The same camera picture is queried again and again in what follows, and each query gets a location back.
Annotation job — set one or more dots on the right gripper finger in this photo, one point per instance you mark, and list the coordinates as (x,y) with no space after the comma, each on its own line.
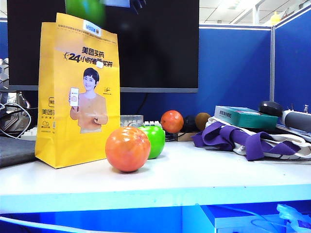
(115,2)
(138,3)

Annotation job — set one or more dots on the green apple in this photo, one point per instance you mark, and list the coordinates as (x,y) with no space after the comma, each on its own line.
(156,143)
(85,11)

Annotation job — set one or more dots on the yellow printed paper bag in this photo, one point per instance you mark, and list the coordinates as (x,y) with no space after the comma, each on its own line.
(73,145)

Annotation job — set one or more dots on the black computer monitor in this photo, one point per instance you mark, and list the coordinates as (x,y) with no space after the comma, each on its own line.
(165,53)

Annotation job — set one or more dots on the blue office partition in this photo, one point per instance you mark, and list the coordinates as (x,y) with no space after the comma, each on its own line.
(233,68)
(294,60)

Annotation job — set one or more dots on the clear plastic cup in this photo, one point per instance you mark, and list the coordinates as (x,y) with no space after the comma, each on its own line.
(131,121)

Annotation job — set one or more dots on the small orange fruit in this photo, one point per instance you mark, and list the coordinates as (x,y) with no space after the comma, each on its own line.
(172,121)

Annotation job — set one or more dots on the black round object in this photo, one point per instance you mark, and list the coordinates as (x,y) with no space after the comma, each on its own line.
(189,123)

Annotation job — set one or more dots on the brown kiwi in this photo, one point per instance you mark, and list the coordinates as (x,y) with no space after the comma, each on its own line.
(202,120)

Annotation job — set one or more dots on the large orange fruit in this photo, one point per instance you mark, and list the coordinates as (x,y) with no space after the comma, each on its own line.
(127,150)

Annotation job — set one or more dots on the teal and white box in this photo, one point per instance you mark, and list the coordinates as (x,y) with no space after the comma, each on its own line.
(250,119)

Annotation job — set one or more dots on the black round puck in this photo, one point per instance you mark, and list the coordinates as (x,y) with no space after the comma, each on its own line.
(270,108)

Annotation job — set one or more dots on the grey desk mat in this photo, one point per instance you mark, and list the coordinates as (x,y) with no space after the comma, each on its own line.
(14,151)

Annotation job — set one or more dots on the white and grey cylinder device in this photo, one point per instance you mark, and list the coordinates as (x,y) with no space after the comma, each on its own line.
(297,120)

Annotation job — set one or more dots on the clear plastic tubing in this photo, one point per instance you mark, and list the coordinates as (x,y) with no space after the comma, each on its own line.
(289,213)

